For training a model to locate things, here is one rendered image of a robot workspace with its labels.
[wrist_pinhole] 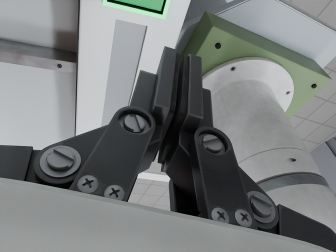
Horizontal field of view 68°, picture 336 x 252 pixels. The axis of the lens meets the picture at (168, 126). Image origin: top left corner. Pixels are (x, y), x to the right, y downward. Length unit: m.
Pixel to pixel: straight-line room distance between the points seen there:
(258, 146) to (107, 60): 0.21
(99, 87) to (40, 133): 0.31
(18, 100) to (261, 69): 0.42
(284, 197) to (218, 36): 0.23
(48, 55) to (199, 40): 0.22
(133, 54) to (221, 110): 0.18
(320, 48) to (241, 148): 0.28
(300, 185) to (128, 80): 0.22
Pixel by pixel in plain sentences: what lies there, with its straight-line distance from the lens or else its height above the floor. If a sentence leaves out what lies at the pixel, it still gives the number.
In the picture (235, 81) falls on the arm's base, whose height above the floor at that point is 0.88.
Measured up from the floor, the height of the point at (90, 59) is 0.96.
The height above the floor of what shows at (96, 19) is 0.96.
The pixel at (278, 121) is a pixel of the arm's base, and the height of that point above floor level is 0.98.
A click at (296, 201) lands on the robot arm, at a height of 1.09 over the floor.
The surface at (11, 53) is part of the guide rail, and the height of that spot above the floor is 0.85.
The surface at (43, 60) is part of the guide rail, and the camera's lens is 0.42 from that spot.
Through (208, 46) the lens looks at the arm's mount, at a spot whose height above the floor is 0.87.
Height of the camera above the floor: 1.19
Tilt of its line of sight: 42 degrees down
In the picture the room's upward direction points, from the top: 171 degrees clockwise
